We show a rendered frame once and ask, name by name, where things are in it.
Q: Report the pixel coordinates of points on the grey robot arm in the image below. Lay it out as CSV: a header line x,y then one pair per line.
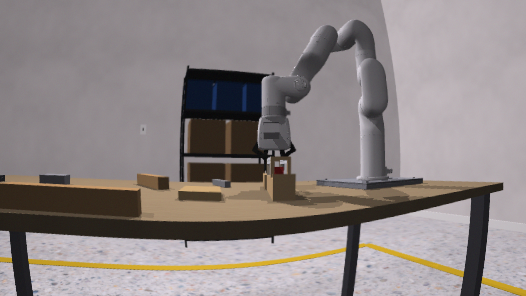
x,y
276,90

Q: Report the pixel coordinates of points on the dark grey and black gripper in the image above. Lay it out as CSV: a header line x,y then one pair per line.
x,y
274,144

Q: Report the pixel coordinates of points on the brown wooden bar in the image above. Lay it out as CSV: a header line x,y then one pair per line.
x,y
77,199
152,181

